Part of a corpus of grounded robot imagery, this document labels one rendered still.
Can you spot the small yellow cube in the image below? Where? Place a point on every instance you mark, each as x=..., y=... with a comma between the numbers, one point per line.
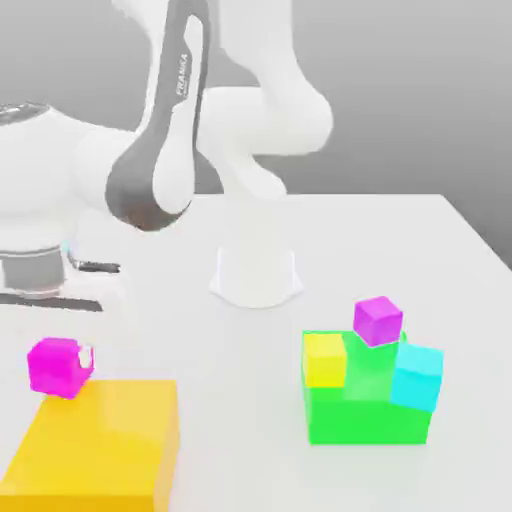
x=324, y=360

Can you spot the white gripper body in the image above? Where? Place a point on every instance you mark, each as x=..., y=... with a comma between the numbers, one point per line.
x=48, y=302

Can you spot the large green box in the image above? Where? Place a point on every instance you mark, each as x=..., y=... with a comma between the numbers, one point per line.
x=368, y=420

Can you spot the small cyan cube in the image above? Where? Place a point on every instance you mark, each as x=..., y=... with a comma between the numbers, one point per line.
x=418, y=378

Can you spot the small purple cube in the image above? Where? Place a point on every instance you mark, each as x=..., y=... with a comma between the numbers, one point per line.
x=376, y=322

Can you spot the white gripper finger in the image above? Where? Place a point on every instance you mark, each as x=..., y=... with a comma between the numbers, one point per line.
x=85, y=356

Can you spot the large orange box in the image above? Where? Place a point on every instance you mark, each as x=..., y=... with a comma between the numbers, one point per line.
x=96, y=444

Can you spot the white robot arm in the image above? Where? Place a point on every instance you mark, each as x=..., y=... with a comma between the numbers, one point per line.
x=176, y=120

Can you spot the small magenta cube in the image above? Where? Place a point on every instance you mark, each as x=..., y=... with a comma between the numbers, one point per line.
x=52, y=368

